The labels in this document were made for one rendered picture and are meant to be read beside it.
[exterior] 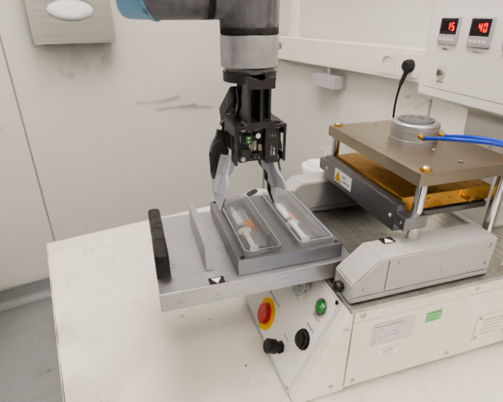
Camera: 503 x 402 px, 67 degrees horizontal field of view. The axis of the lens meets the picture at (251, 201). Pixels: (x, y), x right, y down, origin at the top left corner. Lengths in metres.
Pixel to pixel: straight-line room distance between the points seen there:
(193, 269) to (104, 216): 1.56
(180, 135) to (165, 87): 0.26
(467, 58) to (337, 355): 0.56
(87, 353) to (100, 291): 0.18
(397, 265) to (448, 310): 0.16
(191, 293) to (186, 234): 0.15
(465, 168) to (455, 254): 0.13
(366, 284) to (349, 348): 0.12
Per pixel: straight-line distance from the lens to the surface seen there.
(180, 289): 0.54
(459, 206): 0.70
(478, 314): 0.78
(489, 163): 0.67
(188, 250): 0.62
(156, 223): 0.62
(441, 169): 0.60
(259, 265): 0.56
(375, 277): 0.58
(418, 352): 0.74
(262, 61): 0.50
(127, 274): 0.97
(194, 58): 2.02
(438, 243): 0.64
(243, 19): 0.49
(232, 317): 0.82
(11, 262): 2.19
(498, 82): 0.78
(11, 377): 1.94
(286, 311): 0.71
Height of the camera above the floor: 1.31
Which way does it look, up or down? 26 degrees down
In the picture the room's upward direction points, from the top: straight up
